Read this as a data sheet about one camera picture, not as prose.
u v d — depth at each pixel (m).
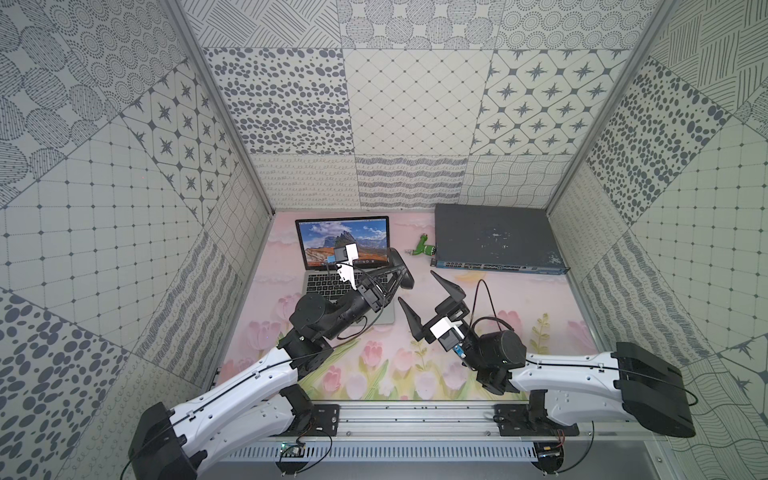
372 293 0.54
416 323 0.55
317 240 0.95
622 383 0.43
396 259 0.58
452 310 0.56
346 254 0.57
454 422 0.75
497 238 1.08
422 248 1.07
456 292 0.54
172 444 0.40
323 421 0.73
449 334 0.47
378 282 0.58
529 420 0.66
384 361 0.84
